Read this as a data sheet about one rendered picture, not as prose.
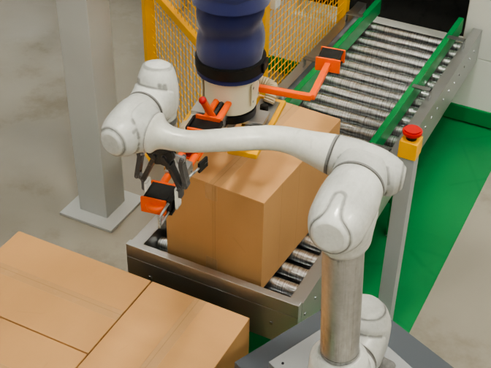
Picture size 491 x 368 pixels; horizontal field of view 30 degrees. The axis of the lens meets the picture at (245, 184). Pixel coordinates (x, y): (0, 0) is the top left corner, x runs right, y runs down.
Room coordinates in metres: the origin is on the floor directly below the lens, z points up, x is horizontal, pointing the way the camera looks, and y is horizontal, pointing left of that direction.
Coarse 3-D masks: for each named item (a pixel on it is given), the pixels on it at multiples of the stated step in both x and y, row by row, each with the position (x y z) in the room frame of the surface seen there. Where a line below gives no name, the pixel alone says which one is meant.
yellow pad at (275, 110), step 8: (256, 104) 2.65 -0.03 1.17; (264, 104) 2.60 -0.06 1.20; (272, 104) 2.64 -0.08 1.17; (280, 104) 2.65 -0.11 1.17; (272, 112) 2.59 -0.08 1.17; (280, 112) 2.61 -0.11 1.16; (272, 120) 2.55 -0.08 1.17; (232, 152) 2.38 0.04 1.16; (240, 152) 2.37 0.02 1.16; (248, 152) 2.37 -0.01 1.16; (256, 152) 2.37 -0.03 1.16
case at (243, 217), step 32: (320, 128) 2.84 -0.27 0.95; (224, 160) 2.62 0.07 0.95; (256, 160) 2.63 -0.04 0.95; (288, 160) 2.63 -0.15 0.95; (192, 192) 2.52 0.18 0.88; (224, 192) 2.46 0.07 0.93; (256, 192) 2.44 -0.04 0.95; (288, 192) 2.54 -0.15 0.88; (192, 224) 2.52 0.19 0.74; (224, 224) 2.46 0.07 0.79; (256, 224) 2.39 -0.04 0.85; (288, 224) 2.55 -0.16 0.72; (192, 256) 2.52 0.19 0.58; (224, 256) 2.45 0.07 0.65; (256, 256) 2.39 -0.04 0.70; (288, 256) 2.56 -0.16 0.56
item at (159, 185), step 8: (152, 184) 2.01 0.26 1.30; (160, 184) 2.01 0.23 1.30; (168, 184) 2.01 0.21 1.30; (152, 192) 1.98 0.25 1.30; (160, 192) 1.98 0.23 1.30; (168, 192) 1.98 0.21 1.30; (144, 200) 1.95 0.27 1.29; (152, 200) 1.95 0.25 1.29; (160, 200) 1.94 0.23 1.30; (144, 208) 1.95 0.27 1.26
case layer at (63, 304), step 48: (0, 288) 2.37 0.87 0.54; (48, 288) 2.38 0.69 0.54; (96, 288) 2.38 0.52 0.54; (144, 288) 2.39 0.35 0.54; (0, 336) 2.14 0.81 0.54; (48, 336) 2.15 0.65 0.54; (96, 336) 2.15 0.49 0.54; (144, 336) 2.16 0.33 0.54; (192, 336) 2.16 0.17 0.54; (240, 336) 2.19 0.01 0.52
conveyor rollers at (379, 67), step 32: (384, 32) 4.43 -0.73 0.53; (352, 64) 4.04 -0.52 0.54; (384, 64) 4.05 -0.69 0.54; (416, 64) 4.07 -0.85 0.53; (448, 64) 4.09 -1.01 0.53; (320, 96) 3.72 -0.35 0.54; (352, 96) 3.74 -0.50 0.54; (384, 96) 3.76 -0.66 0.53; (416, 96) 3.78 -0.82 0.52; (352, 128) 3.46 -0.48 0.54; (288, 288) 2.41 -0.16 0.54
